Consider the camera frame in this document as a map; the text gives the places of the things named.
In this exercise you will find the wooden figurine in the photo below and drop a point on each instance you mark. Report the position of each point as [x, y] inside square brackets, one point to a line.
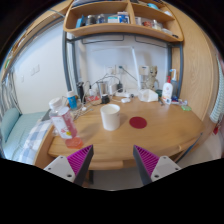
[152, 77]

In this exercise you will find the white pump bottle red nozzle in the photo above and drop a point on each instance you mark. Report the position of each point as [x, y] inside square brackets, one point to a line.
[167, 91]

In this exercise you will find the pink drink bottle white cap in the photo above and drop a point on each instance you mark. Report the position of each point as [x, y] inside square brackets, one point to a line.
[63, 123]

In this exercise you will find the wooden shelf unit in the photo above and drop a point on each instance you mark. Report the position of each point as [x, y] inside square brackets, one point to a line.
[123, 29]

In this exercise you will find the pale green pillow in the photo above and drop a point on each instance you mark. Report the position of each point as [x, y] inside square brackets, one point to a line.
[9, 123]

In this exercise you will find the black slim stand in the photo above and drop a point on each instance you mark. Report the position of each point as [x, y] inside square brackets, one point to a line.
[80, 91]

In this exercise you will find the small black charger block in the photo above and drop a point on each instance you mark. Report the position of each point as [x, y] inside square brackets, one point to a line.
[105, 99]

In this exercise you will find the small white earbud case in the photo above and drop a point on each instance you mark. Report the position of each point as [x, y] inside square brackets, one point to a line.
[125, 100]

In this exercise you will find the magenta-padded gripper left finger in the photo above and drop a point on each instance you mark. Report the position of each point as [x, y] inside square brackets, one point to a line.
[63, 166]

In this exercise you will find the flat round red coaster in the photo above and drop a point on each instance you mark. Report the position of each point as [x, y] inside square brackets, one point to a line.
[138, 122]

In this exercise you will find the white cup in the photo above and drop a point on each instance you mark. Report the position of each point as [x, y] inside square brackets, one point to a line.
[110, 118]

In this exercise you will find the steel cup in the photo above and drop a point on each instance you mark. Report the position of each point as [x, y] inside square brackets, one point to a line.
[102, 88]

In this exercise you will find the small green packet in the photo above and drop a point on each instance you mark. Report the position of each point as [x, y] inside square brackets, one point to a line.
[186, 108]

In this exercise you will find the blue tube white cap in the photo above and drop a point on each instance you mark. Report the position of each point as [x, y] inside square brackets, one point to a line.
[72, 101]

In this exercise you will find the white tissue pack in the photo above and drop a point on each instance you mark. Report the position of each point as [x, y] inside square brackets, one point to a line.
[147, 96]

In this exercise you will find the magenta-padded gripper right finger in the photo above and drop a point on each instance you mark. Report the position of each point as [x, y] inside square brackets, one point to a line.
[160, 166]

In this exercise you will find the clear spray bottle blue nozzle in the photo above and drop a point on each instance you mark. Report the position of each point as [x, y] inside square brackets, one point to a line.
[174, 81]

